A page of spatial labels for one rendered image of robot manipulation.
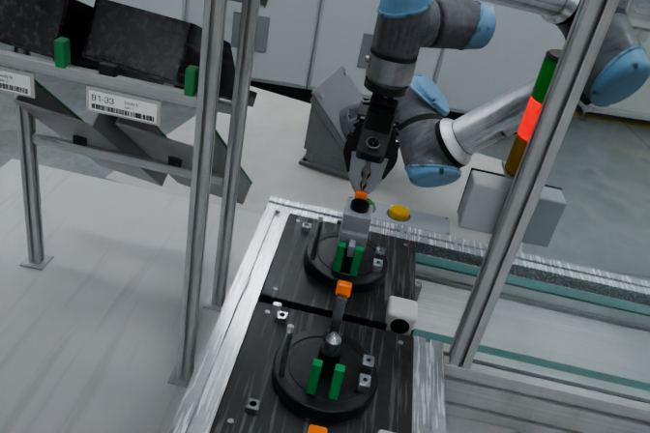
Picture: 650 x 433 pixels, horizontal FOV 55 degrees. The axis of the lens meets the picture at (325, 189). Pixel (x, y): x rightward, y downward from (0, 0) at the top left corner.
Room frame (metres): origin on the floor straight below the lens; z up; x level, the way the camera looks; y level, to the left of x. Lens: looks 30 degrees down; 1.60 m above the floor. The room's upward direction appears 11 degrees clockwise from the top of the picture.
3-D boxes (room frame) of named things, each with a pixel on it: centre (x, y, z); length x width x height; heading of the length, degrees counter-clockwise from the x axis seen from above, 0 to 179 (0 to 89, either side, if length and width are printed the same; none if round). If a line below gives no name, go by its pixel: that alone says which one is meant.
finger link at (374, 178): (0.96, -0.08, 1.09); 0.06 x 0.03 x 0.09; 178
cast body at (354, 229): (0.84, -0.06, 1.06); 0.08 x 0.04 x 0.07; 179
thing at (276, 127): (1.38, -0.04, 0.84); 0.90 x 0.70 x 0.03; 77
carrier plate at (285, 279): (0.85, -0.06, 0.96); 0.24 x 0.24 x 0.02; 88
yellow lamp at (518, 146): (0.72, -0.24, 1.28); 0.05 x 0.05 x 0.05
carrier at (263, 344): (0.59, -0.05, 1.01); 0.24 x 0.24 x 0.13; 88
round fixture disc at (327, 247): (0.85, -0.06, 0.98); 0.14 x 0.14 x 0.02
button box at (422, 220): (1.06, -0.15, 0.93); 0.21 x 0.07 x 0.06; 88
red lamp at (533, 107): (0.72, -0.24, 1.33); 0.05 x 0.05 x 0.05
